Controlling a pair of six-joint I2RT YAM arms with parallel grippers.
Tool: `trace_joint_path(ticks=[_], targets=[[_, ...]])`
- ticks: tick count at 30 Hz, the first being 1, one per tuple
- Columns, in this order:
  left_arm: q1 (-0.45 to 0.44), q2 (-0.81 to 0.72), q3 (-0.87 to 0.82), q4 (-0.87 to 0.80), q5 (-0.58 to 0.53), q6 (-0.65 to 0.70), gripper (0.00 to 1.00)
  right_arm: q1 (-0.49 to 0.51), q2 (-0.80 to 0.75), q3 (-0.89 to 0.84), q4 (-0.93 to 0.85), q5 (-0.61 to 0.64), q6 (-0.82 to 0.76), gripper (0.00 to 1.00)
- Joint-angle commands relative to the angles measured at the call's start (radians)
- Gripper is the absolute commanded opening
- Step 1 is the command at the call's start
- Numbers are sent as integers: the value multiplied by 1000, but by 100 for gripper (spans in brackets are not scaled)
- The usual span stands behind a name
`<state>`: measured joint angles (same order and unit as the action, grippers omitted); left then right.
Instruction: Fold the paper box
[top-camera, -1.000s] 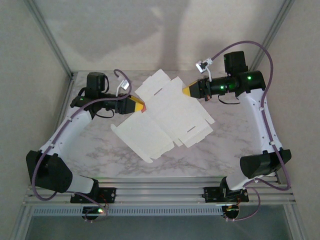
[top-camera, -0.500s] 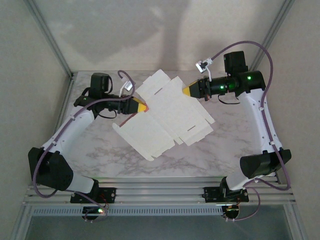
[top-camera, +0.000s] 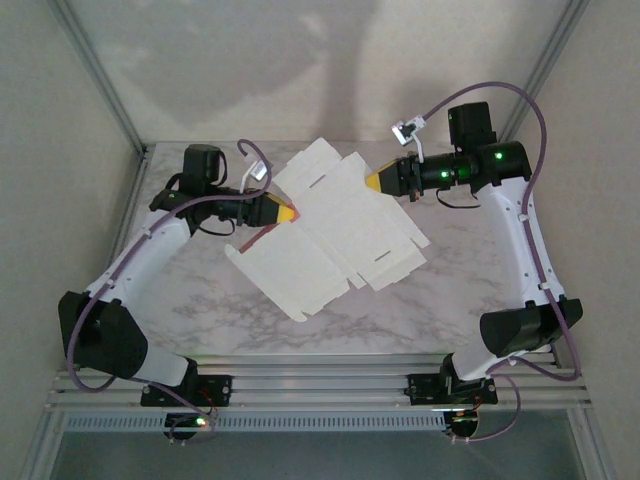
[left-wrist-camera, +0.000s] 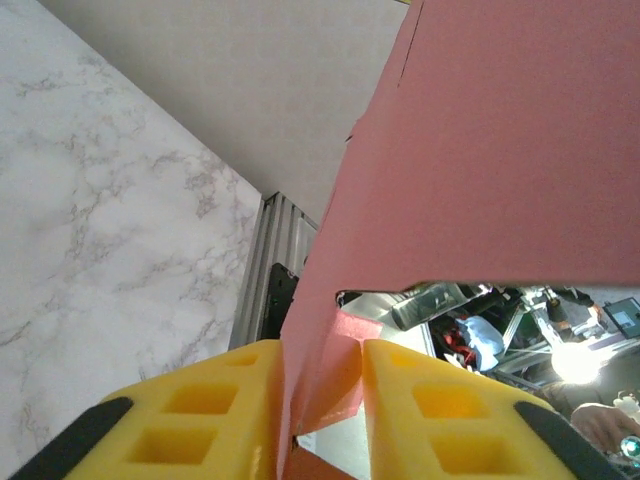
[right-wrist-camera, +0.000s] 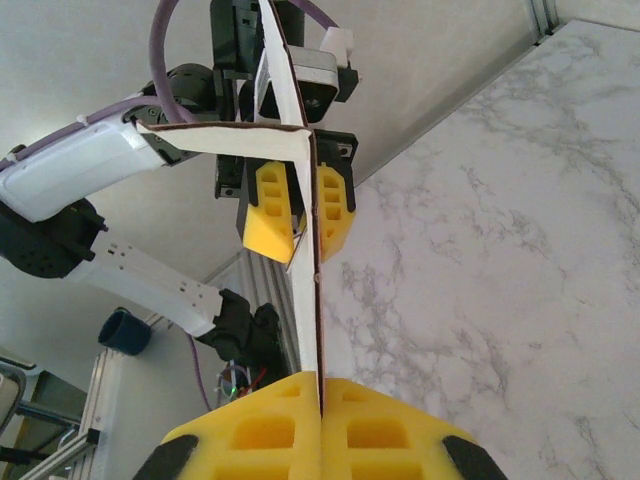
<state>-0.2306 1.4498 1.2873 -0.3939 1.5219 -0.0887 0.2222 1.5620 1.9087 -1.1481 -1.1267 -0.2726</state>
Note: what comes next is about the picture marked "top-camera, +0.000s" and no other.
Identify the pink and white paper box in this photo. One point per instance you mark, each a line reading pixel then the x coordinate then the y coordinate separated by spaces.
pixel 340 235

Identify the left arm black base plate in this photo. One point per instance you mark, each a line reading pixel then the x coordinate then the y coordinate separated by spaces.
pixel 220 390

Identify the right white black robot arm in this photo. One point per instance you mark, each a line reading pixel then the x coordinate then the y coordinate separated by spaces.
pixel 510 225

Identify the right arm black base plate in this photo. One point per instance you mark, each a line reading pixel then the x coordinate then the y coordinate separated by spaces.
pixel 422 390

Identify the aluminium frame leg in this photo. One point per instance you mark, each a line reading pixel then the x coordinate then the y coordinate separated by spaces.
pixel 42 450
pixel 595 450

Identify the aluminium frame post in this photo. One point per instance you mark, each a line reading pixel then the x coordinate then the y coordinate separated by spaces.
pixel 101 75
pixel 539 75

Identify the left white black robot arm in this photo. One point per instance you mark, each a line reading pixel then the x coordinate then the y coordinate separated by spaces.
pixel 150 250

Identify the aluminium side rail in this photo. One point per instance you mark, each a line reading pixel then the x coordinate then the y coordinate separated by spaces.
pixel 131 200

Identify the aluminium frame cross rails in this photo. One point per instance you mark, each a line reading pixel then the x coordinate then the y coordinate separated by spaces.
pixel 320 385

